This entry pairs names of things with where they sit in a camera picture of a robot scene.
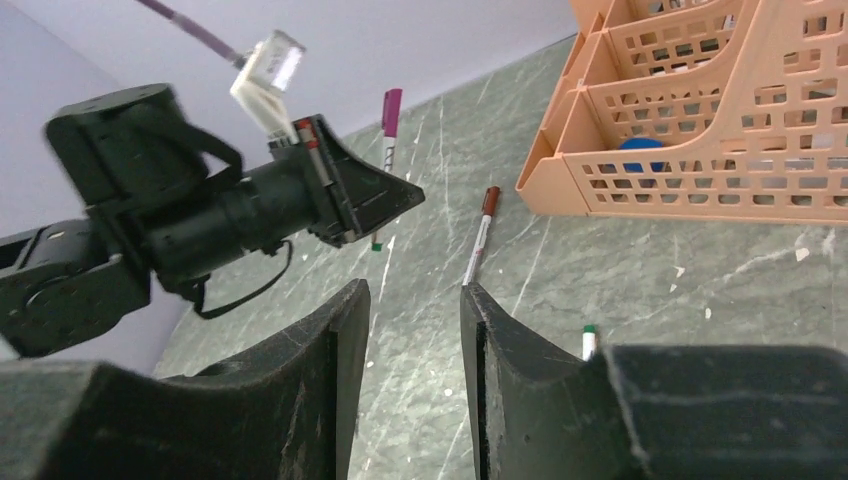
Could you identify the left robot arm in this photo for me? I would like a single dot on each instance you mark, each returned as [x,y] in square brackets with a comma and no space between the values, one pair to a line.
[168,201]

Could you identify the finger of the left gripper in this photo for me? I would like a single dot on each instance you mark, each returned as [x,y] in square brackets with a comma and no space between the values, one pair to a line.
[380,197]

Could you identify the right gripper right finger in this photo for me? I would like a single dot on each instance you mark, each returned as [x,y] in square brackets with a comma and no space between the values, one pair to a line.
[648,411]

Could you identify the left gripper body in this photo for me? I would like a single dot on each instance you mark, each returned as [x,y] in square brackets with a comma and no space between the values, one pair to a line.
[316,161]

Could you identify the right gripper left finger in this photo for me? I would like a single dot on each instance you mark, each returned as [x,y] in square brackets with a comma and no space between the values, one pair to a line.
[285,408]

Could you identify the magenta pen cap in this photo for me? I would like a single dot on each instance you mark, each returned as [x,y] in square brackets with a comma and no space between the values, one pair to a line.
[391,111]

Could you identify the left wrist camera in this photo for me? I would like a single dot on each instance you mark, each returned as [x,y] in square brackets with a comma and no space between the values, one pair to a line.
[261,82]

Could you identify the orange plastic file rack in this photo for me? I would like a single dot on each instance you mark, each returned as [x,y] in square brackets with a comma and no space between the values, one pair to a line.
[726,110]

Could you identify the brown pen cap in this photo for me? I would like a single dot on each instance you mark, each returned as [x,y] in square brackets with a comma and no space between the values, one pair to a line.
[490,201]

